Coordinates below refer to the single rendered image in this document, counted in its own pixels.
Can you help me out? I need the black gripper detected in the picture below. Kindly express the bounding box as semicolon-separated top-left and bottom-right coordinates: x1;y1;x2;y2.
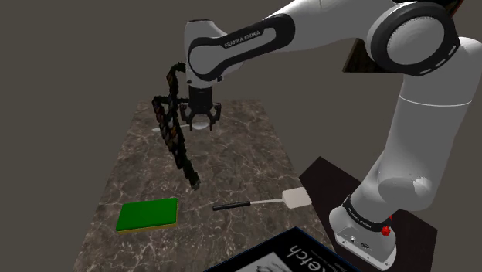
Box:
178;85;223;132

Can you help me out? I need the black twisted chain sculpture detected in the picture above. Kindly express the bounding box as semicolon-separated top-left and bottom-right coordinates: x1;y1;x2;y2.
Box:
151;62;202;191

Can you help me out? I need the black book with pale lettering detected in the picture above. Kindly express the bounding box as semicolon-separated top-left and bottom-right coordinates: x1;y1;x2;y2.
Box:
202;226;363;272

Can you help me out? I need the white spatula with black handle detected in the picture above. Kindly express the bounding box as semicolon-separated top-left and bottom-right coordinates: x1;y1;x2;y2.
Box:
212;186;313;213

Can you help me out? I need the dark robot stand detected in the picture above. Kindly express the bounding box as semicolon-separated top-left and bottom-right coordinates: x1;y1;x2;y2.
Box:
298;155;439;272

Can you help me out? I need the white spoon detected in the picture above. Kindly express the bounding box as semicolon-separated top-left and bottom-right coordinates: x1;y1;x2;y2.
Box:
151;114;212;134

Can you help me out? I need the green and yellow sponge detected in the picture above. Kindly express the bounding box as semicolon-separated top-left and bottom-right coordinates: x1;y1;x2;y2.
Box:
115;197;179;235

